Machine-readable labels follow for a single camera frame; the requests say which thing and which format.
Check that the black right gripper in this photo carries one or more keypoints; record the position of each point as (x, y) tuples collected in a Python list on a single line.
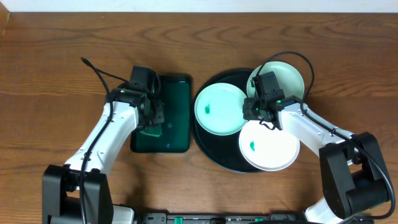
[(247, 114)]

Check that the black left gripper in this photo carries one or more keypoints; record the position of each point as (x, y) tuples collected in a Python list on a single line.
[(156, 113)]

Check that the green scrubbing sponge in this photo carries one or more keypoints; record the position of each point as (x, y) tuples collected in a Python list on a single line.
[(153, 131)]

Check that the mint green plate with stain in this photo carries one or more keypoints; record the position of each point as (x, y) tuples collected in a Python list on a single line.
[(218, 109)]

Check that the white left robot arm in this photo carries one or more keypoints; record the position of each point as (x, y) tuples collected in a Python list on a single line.
[(78, 191)]

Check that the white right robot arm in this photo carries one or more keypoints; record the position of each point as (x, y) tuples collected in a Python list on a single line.
[(353, 171)]

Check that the dark green rectangular tray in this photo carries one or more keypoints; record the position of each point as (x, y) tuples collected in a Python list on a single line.
[(176, 95)]

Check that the round black serving tray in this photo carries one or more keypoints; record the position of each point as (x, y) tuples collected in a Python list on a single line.
[(224, 150)]

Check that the pale green back plate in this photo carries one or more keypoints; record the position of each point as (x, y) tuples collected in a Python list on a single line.
[(288, 77)]

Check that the white plate with green stain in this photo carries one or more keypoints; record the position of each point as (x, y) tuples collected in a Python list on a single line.
[(265, 149)]

